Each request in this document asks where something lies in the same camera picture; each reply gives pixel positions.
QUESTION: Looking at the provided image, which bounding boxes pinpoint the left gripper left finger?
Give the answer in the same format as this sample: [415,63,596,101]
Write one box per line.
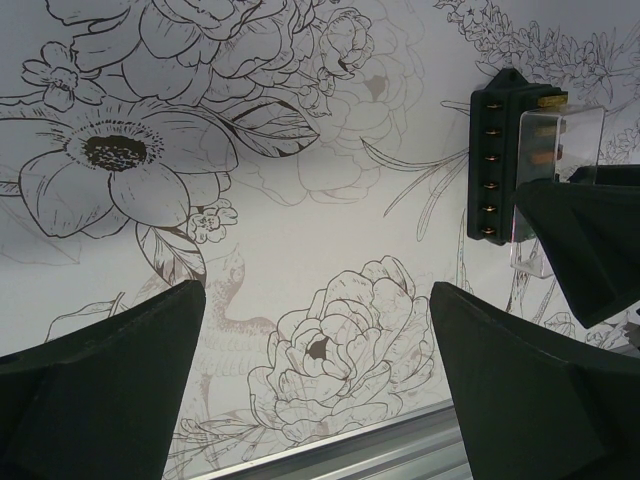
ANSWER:
[1,281,206,479]

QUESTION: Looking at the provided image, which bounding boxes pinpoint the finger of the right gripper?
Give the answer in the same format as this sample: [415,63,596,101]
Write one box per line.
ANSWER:
[568,165,640,186]
[514,181,639,329]

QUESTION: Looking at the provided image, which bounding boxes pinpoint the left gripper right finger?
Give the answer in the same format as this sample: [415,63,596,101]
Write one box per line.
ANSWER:
[430,282,639,479]

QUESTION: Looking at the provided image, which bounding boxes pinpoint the clear plastic fuse box cover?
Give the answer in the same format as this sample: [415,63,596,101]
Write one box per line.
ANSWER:
[510,105,605,279]

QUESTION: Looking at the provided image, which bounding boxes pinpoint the black fuse box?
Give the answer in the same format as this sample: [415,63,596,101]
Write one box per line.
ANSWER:
[466,68,568,245]

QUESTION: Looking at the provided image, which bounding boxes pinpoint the floral printed table mat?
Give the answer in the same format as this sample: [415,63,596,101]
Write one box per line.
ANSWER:
[1,1,639,479]

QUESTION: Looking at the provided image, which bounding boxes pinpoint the aluminium rail frame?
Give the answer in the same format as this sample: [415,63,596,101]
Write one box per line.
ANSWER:
[201,400,473,480]

